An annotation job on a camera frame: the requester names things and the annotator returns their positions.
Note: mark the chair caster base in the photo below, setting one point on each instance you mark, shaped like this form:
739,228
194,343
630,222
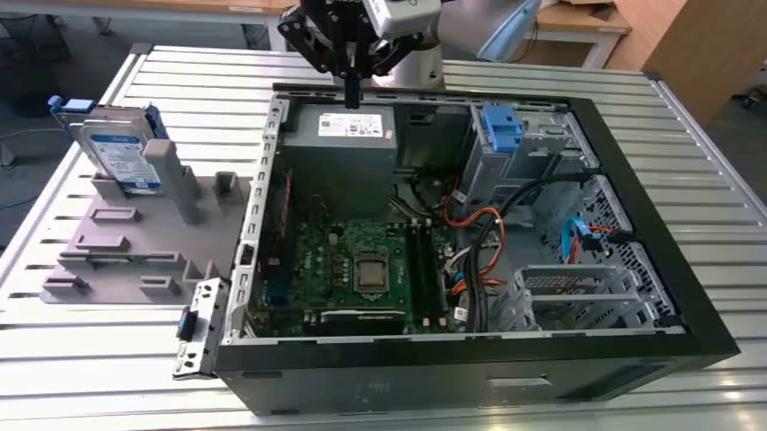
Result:
757,96

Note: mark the grey power supply unit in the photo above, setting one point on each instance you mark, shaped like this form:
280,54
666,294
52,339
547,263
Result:
335,175

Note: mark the grey parts rack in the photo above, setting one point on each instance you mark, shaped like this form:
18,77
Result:
156,233

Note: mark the wooden top desk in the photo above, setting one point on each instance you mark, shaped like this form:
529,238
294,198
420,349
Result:
575,20

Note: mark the hard disk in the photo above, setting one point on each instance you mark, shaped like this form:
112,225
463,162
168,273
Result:
120,157

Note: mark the CPU socket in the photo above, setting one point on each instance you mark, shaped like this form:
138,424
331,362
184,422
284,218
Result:
374,256

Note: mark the black PC case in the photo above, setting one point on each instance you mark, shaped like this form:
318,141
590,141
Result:
419,386

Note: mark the metal disk bay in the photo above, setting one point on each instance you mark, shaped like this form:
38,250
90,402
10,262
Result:
582,300

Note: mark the black round bin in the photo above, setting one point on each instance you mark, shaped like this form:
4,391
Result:
30,90

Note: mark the black graphics card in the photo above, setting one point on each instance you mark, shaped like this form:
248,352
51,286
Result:
359,321

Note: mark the green motherboard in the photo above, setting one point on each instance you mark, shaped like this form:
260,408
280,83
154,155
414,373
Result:
383,233

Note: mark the silver CPU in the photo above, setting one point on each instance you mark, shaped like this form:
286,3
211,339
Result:
372,275

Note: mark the blue drive latch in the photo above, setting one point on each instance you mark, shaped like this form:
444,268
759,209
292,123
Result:
500,130

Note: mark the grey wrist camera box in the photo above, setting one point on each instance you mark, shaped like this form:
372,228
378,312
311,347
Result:
402,18

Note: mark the metal drive cage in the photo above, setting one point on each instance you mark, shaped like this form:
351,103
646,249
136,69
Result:
539,161

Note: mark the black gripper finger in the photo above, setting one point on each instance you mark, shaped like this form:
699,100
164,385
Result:
308,45
386,58

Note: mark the metal expansion slot bracket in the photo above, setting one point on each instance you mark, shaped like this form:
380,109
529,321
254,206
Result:
207,314

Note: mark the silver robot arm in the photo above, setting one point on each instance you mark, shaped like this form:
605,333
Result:
414,67

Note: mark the white frame desk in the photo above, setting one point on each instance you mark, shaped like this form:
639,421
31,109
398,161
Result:
180,10

